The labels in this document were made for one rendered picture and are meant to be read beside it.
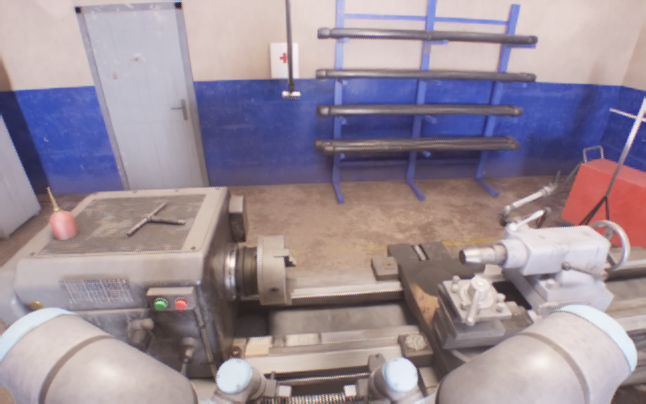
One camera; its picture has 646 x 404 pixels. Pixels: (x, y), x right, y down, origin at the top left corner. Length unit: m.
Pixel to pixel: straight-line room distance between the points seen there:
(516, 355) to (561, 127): 5.18
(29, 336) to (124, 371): 0.14
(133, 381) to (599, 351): 0.56
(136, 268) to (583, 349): 0.97
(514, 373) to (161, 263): 0.84
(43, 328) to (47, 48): 4.33
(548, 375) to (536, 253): 1.04
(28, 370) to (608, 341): 0.71
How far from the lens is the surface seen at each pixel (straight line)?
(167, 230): 1.09
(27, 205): 4.77
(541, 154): 5.54
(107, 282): 1.04
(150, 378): 0.48
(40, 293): 1.18
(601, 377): 0.53
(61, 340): 0.52
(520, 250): 1.48
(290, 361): 1.28
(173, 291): 0.97
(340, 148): 3.73
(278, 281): 1.13
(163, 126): 4.32
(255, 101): 4.05
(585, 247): 1.63
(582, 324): 0.55
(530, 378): 0.47
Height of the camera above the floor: 1.89
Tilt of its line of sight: 29 degrees down
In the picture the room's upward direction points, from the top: straight up
